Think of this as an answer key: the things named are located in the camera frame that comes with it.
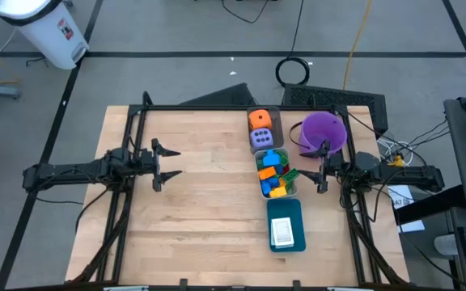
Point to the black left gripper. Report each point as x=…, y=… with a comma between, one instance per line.
x=150, y=165

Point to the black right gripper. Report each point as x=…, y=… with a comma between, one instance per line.
x=325, y=167

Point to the large red block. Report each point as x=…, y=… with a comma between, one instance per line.
x=286, y=169

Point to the small dark green brick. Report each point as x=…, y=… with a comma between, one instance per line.
x=283, y=158

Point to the yellow brick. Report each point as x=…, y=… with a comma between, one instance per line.
x=282, y=183

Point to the yellow block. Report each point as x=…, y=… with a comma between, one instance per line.
x=278, y=191

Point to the orange block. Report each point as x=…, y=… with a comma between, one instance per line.
x=267, y=173

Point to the large blue block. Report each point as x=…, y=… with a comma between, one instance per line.
x=266, y=187

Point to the long green block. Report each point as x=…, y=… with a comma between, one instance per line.
x=259, y=163

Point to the purple foam die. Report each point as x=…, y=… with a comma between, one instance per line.
x=262, y=138

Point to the orange foam die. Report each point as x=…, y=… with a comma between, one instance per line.
x=260, y=119

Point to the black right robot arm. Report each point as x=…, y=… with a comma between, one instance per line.
x=395, y=174

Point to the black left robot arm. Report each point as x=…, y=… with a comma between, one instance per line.
x=71, y=171

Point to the purple plastic bucket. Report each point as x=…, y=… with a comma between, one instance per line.
x=322, y=129

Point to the transparent grey plastic bin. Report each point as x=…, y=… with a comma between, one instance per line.
x=278, y=125

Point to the teal plastic bin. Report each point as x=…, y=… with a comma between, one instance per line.
x=285, y=210

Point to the light grey plastic bin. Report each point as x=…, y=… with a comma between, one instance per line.
x=257, y=155

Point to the black perforated case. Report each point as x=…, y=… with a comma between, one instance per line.
x=330, y=97

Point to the black angled panel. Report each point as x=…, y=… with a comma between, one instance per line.
x=225, y=97

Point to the white paper sheet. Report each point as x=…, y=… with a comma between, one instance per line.
x=396, y=198
x=415, y=226

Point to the silver aluminium extrusion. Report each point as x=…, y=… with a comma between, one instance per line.
x=350, y=288
x=125, y=288

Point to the white cylinder object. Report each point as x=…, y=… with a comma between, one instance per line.
x=445, y=244

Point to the white trash bin black lid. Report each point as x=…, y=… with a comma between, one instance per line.
x=47, y=32

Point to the dark keyboard desk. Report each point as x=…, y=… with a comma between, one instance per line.
x=459, y=283

